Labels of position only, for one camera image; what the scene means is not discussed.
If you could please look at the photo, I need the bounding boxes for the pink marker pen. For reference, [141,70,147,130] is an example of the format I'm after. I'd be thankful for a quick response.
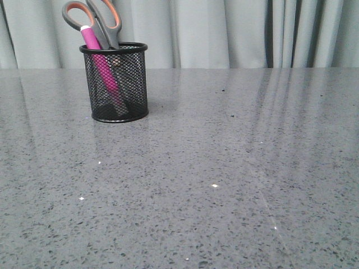
[80,25,128,116]

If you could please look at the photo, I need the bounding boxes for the grey orange handled scissors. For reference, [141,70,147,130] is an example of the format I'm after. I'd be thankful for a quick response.
[61,0,130,113]

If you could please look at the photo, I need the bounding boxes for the black mesh pen cup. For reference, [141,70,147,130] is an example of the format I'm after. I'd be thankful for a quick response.
[79,42,149,123]

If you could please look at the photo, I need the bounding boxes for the grey curtain backdrop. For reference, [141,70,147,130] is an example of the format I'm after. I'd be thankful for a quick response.
[1,1,358,69]

